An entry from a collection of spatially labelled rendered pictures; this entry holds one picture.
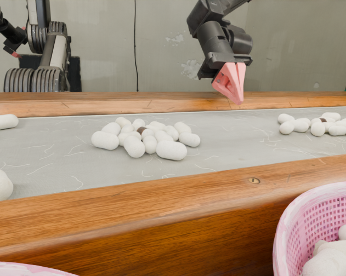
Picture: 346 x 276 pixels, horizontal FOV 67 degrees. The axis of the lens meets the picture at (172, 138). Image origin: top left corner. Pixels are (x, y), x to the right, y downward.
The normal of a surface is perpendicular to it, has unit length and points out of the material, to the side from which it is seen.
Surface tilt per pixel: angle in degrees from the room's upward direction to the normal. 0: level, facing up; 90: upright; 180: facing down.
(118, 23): 90
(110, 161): 0
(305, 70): 90
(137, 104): 45
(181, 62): 90
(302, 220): 72
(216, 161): 0
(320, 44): 90
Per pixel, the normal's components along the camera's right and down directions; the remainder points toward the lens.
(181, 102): 0.31, -0.44
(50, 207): 0.06, -0.94
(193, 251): 0.38, 0.33
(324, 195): 0.48, 0.05
